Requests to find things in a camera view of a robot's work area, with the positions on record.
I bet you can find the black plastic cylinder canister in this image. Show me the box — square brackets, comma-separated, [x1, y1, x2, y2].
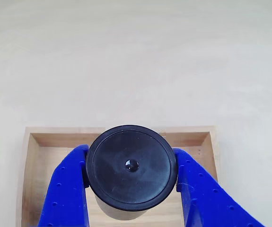
[85, 124, 179, 222]

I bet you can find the shallow wooden box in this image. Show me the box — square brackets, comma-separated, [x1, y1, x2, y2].
[15, 125, 219, 227]

